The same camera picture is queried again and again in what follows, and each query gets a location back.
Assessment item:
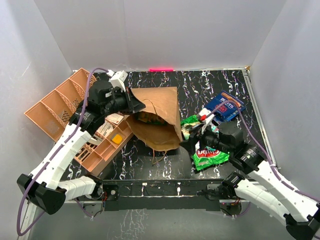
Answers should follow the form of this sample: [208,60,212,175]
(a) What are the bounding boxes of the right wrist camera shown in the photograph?
[197,108,215,135]

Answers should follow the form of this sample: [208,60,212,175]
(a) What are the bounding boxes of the yellow sticky note pad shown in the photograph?
[111,133,123,145]

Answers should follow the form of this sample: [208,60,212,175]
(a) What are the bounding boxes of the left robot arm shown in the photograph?
[17,80,146,215]

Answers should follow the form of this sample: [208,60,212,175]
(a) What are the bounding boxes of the blue white snack packet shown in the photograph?
[213,110,239,124]

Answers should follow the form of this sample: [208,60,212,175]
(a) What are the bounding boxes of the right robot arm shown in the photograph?
[180,122,320,240]

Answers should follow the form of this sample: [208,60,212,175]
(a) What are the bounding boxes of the red green snack bag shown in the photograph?
[191,141,230,171]

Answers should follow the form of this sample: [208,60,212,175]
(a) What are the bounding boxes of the brown paper bag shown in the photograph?
[126,86,183,153]

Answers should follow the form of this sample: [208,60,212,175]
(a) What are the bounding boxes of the green yellow chips bag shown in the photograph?
[180,115,219,136]

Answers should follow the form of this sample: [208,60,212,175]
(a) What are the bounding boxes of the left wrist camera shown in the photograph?
[106,70,128,92]

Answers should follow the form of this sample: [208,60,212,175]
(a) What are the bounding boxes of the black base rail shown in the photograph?
[74,178,251,212]

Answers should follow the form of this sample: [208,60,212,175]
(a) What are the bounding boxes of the orange desk organizer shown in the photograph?
[24,68,134,176]

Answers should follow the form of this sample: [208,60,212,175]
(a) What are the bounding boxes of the dark blue snack bag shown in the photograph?
[204,90,246,114]

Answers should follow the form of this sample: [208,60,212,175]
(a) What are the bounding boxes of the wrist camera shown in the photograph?
[106,70,128,92]
[197,108,215,135]

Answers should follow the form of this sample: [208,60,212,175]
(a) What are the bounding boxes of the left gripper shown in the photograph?
[102,86,146,117]

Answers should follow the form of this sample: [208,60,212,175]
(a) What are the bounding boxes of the card packs in organizer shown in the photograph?
[87,113,125,146]

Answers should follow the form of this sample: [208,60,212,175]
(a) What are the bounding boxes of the green mango candy bag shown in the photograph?
[135,111,167,126]

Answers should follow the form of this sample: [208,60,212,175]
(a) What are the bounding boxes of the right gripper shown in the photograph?
[179,122,232,155]

